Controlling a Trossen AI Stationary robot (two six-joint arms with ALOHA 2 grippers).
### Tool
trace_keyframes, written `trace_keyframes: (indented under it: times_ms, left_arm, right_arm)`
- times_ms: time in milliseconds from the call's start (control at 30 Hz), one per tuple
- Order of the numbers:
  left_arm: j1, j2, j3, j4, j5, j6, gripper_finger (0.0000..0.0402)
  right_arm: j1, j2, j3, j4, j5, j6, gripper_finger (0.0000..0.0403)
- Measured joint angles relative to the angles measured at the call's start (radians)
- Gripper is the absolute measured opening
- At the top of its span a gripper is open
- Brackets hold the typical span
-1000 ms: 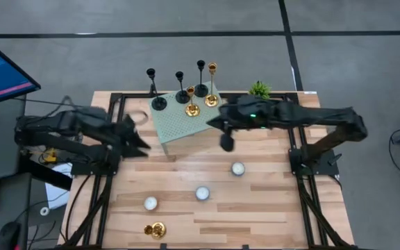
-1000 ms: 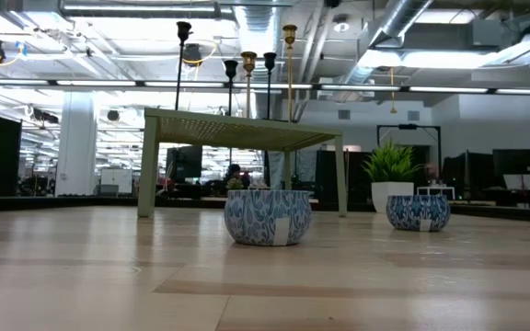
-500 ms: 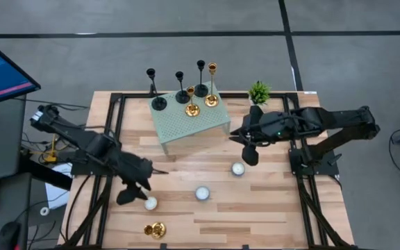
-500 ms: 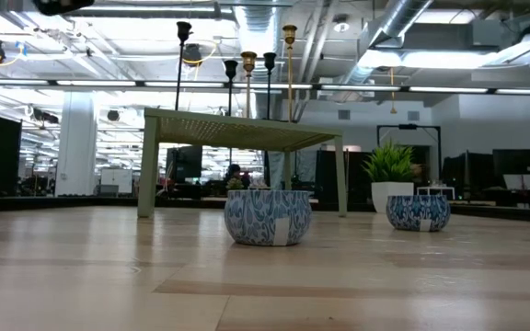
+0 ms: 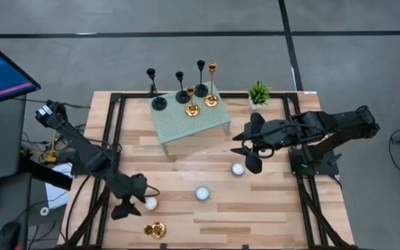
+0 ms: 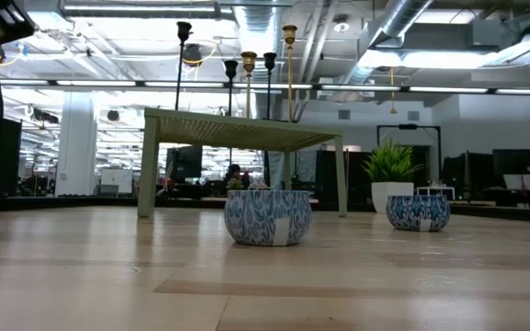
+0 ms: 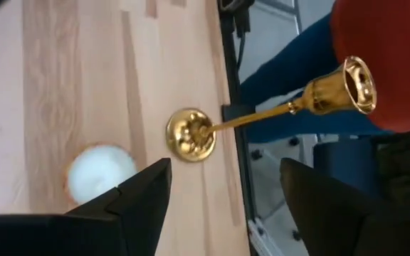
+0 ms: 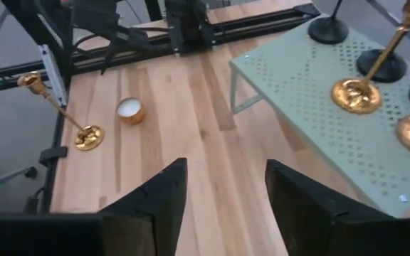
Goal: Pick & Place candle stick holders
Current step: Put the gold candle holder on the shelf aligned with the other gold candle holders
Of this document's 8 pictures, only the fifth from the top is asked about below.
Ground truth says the tall gold candlestick holder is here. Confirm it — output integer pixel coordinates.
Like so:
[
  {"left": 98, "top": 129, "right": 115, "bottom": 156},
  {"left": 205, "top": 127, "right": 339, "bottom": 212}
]
[{"left": 204, "top": 62, "right": 220, "bottom": 108}]

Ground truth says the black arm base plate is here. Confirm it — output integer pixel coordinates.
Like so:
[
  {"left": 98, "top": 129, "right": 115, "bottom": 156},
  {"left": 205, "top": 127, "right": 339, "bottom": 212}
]
[
  {"left": 288, "top": 149, "right": 340, "bottom": 176},
  {"left": 70, "top": 148, "right": 121, "bottom": 176}
]

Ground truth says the white paper sheet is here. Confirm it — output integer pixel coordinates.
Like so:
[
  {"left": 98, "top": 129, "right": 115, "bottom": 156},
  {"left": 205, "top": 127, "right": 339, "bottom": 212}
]
[{"left": 44, "top": 162, "right": 73, "bottom": 210}]

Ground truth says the green perforated metal riser table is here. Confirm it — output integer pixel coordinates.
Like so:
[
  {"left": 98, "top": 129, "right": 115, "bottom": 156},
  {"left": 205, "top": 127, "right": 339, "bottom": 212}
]
[{"left": 147, "top": 80, "right": 232, "bottom": 155}]

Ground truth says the black computer mouse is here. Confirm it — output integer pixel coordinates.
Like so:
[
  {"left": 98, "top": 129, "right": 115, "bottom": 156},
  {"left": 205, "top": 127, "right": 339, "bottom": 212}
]
[{"left": 0, "top": 221, "right": 23, "bottom": 250}]

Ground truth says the short gold candlestick holder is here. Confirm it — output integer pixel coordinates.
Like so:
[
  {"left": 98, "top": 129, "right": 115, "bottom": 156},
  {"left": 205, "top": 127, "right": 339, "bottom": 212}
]
[{"left": 185, "top": 85, "right": 201, "bottom": 118}]

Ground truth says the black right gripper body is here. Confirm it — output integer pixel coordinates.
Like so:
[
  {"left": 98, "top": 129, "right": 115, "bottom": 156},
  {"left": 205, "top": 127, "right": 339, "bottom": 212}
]
[{"left": 248, "top": 119, "right": 303, "bottom": 149}]

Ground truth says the medium gold candlestick holder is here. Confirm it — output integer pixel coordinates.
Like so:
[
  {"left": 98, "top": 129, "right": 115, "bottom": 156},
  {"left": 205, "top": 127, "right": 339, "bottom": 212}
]
[{"left": 143, "top": 222, "right": 167, "bottom": 240}]

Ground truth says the medium black candlestick holder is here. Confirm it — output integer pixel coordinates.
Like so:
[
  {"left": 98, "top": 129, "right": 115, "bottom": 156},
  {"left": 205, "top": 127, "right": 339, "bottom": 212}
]
[{"left": 193, "top": 59, "right": 210, "bottom": 99}]

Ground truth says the tall black candlestick holder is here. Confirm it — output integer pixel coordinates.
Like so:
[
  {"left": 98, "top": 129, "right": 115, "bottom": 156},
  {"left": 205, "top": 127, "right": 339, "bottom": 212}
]
[{"left": 146, "top": 67, "right": 168, "bottom": 112}]

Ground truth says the green plant in white pot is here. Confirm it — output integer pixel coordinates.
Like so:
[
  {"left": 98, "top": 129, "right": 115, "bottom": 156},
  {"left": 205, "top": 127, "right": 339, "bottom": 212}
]
[{"left": 247, "top": 80, "right": 272, "bottom": 110}]

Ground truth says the short black candlestick holder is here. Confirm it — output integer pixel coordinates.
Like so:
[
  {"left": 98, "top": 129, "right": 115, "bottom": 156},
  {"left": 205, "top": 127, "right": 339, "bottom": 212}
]
[{"left": 174, "top": 70, "right": 191, "bottom": 105}]

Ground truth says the yellow clamp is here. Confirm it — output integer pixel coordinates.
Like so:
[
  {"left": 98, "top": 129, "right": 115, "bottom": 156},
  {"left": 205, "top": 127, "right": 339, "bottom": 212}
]
[{"left": 42, "top": 133, "right": 59, "bottom": 163}]

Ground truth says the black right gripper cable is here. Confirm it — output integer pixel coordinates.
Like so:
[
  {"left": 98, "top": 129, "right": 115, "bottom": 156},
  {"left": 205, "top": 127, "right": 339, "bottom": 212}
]
[{"left": 240, "top": 137, "right": 276, "bottom": 160}]

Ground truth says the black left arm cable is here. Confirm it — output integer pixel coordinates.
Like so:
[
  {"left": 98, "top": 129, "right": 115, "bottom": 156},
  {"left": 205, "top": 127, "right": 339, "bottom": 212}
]
[{"left": 144, "top": 185, "right": 161, "bottom": 198}]

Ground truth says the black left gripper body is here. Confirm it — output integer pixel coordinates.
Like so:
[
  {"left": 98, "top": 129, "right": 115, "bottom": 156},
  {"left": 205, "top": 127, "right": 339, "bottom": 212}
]
[{"left": 111, "top": 172, "right": 149, "bottom": 204}]

